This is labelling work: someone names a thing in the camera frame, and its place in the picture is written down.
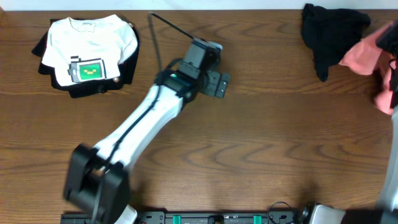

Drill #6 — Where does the pink t-shirt with brown print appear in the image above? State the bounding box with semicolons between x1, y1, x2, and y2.
339;21;396;115

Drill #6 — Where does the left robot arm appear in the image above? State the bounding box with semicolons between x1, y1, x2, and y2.
63;43;230;223

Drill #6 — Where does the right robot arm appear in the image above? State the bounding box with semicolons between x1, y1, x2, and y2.
296;21;397;224

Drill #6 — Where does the black crumpled garment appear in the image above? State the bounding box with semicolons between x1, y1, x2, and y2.
301;3;371;82

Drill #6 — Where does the black folded garment under white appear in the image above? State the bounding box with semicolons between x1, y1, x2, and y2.
32;19;140;98

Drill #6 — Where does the white t-shirt with pixel camera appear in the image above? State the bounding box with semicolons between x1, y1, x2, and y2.
42;14;138;86

